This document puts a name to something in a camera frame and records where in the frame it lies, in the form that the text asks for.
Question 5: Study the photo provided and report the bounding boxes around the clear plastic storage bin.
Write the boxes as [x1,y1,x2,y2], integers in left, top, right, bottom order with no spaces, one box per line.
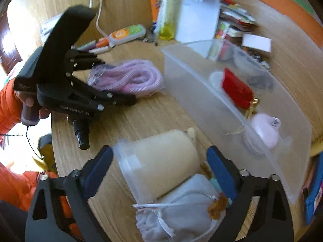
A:
[161,39,311,203]

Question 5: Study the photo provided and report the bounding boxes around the white paper sheets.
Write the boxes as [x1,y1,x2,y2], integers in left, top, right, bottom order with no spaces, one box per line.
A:
[175,0,220,43]

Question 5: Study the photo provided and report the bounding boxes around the white drawstring cloth bag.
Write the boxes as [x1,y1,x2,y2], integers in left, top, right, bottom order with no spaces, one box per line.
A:
[133,174,228,241]

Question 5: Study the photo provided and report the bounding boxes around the blue patchwork pencil pouch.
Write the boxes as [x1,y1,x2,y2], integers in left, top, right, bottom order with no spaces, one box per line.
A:
[304,153,322,225]

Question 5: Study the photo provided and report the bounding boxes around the person's left hand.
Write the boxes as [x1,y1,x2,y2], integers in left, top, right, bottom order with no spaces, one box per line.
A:
[14,91,51,119]

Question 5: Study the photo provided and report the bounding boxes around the small white cardboard box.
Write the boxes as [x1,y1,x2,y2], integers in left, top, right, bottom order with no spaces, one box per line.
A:
[241,33,272,53]

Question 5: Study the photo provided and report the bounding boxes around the orange cap marker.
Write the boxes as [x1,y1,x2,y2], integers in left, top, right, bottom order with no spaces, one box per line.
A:
[95,38,109,48]

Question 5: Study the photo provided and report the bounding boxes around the orange booklet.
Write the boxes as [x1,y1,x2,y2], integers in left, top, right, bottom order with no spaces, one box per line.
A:
[150,0,162,26]

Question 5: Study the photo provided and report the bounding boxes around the yellow green spray bottle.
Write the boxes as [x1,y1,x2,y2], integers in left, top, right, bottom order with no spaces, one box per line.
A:
[157,0,175,41]

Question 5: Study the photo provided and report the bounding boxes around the metal nail clipper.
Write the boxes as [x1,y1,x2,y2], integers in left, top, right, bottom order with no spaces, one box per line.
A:
[142,34,159,46]

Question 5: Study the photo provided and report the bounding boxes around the red fabric pouch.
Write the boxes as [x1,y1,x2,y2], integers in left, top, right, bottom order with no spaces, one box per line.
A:
[222,68,254,110]

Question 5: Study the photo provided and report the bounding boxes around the round translucent plastic jar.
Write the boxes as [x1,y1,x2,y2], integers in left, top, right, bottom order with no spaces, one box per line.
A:
[209,71,224,92]

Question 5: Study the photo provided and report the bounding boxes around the orange label wipes pack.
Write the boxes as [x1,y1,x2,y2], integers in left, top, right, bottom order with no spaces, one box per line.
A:
[108,24,147,48]

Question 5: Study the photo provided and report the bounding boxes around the white bowl of beads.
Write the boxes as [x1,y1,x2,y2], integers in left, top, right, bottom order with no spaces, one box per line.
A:
[233,48,271,76]

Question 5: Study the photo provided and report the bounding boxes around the orange paper note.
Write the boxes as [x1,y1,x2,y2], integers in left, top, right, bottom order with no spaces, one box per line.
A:
[259,0,322,49]

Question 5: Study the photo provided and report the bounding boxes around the pink apple shaped candle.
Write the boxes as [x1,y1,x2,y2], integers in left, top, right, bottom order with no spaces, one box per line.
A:
[250,113,281,150]

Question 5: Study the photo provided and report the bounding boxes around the stack of colourful booklets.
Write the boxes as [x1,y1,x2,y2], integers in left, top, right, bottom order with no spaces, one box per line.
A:
[215,0,258,39]

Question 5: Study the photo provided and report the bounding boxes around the cream candle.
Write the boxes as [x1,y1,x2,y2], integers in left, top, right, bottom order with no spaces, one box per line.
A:
[112,127,200,204]

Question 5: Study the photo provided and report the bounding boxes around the pink braided rope bundle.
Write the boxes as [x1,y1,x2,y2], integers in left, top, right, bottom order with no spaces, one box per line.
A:
[87,58,165,99]

